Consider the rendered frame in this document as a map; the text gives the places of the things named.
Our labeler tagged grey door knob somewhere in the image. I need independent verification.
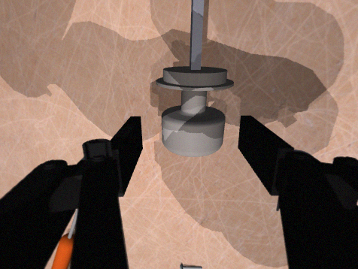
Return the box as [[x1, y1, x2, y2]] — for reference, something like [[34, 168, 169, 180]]
[[156, 0, 234, 157]]

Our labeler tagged orange-handled screwdriver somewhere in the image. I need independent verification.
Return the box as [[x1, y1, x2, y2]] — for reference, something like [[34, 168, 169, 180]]
[[51, 209, 77, 269]]

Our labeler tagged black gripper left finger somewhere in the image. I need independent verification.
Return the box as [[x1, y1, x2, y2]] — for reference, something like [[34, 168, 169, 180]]
[[0, 116, 143, 269]]

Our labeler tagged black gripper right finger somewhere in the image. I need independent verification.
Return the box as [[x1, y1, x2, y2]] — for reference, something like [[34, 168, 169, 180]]
[[238, 116, 358, 269]]

